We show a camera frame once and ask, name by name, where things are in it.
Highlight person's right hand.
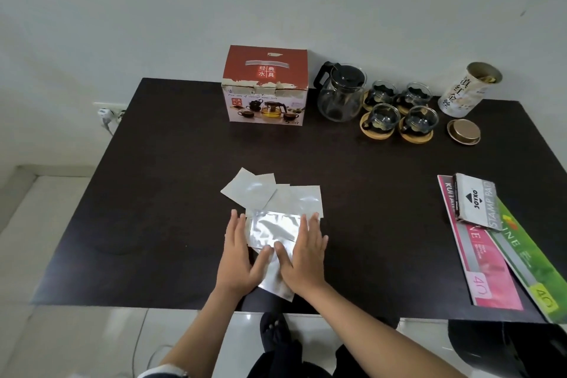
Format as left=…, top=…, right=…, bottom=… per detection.
left=273, top=212, right=330, bottom=299

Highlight person's left hand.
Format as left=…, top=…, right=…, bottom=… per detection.
left=214, top=209, right=275, bottom=299

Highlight group of silver foil pouches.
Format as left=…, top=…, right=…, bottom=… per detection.
left=220, top=167, right=325, bottom=302

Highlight glass cup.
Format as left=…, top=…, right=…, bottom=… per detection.
left=362, top=103, right=402, bottom=133
left=395, top=82, right=433, bottom=109
left=400, top=105, right=439, bottom=135
left=365, top=80, right=398, bottom=106

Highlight glass teapot black lid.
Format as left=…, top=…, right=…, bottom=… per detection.
left=313, top=61, right=369, bottom=122

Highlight white packet black logo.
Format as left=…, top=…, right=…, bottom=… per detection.
left=452, top=172, right=504, bottom=232

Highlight gold round tin lid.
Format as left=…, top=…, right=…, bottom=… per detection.
left=446, top=118, right=482, bottom=146

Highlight red cardboard tea set box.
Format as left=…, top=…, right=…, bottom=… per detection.
left=221, top=45, right=309, bottom=126

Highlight green packet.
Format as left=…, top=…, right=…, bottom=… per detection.
left=487, top=195, right=567, bottom=324

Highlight white tea tin gold lid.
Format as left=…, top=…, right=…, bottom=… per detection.
left=437, top=61, right=504, bottom=118

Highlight person's right forearm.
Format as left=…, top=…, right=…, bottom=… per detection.
left=305, top=284, right=466, bottom=378

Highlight person's left forearm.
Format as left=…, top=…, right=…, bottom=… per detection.
left=159, top=289, right=245, bottom=378

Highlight person's black trousers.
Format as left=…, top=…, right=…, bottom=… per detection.
left=246, top=311, right=369, bottom=378

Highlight dark wooden table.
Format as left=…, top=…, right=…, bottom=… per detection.
left=30, top=77, right=567, bottom=324

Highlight striped shirt sleeve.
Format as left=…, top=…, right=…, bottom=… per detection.
left=137, top=363, right=189, bottom=378

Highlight pink packet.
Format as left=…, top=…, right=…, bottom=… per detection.
left=437, top=174, right=525, bottom=311

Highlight white power plug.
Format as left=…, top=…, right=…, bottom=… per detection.
left=98, top=108, right=117, bottom=136

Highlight white wall socket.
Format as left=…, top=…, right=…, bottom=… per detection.
left=93, top=102, right=129, bottom=115

